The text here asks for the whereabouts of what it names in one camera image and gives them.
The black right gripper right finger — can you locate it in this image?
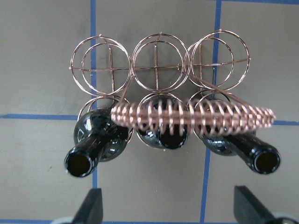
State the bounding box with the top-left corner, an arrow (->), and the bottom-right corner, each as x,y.
233,186 -> 276,224

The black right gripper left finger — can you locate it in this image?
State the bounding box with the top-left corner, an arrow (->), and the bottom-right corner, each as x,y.
71,188 -> 103,224

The dark wine bottle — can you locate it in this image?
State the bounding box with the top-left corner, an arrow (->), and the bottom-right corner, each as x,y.
137,95 -> 188,149
64,108 -> 129,177

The dark wine bottle in basket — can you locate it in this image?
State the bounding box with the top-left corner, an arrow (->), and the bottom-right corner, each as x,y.
64,108 -> 129,177

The brown paper table cover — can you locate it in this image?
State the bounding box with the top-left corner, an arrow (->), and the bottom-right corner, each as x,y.
0,0 -> 299,224

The copper wire wine basket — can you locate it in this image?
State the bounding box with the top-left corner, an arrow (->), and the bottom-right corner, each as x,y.
70,29 -> 276,141

